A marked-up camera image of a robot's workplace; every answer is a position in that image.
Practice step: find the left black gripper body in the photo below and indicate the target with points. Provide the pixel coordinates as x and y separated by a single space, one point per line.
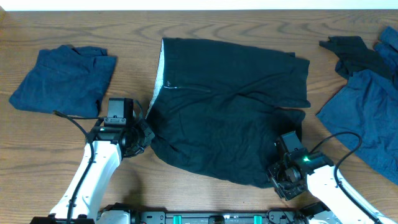
146 134

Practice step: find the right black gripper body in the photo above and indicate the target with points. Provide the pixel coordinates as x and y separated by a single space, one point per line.
280 179

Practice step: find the black shorts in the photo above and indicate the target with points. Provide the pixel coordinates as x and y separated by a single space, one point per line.
218 107

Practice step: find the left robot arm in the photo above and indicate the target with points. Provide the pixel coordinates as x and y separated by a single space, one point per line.
109 142

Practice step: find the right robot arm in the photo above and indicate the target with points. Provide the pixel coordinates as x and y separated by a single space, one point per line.
339 202

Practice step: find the folded navy blue shorts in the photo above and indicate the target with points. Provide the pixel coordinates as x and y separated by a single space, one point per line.
71 80

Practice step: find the blue denim shorts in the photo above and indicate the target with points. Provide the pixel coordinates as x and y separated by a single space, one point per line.
367 106

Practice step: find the black crumpled garment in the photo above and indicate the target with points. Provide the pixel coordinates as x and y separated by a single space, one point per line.
354 56

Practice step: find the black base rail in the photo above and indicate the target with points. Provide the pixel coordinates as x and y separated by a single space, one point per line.
275 216

